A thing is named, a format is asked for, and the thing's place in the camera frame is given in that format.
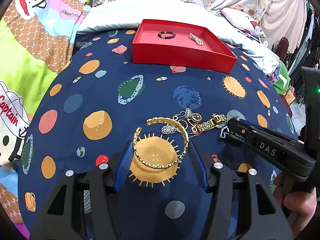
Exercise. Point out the silver jewelry pile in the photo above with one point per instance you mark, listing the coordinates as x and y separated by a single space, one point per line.
188 120

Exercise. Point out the person's right hand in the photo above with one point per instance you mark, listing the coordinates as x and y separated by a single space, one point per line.
305 204

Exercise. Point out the pink plush toy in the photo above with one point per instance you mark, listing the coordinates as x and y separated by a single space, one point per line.
241 21

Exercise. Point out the gold link wristwatch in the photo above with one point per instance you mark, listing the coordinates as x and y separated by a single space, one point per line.
216 121

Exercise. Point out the colourful monkey cartoon blanket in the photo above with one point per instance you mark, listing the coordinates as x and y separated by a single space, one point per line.
37 41

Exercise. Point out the light blue quilt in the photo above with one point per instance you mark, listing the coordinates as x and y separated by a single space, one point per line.
125 14

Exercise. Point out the beige hanging cloth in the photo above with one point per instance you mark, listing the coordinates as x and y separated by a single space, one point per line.
285 18

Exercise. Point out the navy planet-print bedsheet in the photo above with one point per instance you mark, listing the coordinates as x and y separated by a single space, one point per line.
103 100

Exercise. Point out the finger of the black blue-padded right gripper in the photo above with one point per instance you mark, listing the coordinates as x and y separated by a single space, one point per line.
251 124

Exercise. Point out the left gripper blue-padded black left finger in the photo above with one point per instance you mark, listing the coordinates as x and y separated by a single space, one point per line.
63 216

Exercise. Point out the green garment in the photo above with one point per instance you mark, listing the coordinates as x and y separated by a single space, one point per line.
280 79

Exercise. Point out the silver link wristwatch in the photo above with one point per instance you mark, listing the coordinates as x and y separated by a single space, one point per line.
224 132

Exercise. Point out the red shallow tray box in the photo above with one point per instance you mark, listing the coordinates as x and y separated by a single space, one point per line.
180 44

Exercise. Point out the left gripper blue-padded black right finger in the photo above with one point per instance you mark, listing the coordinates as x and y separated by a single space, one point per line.
259 215

